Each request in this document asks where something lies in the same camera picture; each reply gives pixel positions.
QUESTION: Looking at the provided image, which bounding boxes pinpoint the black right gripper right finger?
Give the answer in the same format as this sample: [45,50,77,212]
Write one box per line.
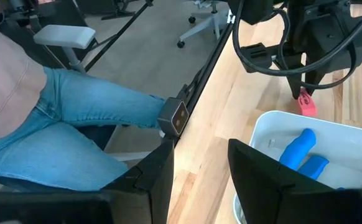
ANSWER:
[227,138,361,224]

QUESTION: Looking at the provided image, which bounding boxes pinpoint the person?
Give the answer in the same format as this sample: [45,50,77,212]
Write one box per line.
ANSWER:
[0,0,166,192]

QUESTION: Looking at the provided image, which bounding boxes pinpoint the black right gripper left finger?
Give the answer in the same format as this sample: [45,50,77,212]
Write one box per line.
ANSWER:
[103,139,175,224]

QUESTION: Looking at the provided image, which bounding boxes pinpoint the grey office chair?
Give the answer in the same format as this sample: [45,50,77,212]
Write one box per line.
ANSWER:
[177,0,231,49]

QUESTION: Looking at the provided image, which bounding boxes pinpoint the chair with white armrest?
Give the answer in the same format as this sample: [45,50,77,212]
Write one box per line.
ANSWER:
[33,24,97,74]

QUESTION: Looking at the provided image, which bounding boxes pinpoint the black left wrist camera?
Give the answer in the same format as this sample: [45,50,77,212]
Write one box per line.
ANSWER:
[239,42,274,75]

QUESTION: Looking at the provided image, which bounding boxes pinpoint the grey table-level camera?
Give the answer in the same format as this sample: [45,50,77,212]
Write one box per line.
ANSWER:
[157,96,190,138]

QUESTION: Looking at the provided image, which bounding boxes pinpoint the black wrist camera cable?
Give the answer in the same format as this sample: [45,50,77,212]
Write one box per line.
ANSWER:
[232,0,362,91]

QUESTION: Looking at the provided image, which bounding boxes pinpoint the blue-handled metal pliers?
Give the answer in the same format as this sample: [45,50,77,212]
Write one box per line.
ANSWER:
[279,128,330,181]

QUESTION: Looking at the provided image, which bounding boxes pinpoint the black aluminium table frame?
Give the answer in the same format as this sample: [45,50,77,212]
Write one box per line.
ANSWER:
[84,0,234,149]

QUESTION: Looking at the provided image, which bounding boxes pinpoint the white plastic handled bin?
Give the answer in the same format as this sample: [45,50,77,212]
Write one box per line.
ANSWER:
[233,110,362,224]

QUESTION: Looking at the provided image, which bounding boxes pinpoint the pink rubber eraser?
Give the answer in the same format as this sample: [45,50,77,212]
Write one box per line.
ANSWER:
[297,88,318,118]

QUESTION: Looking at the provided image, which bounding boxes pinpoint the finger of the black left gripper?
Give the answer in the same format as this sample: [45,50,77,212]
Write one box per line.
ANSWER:
[304,69,328,95]
[284,72,304,100]

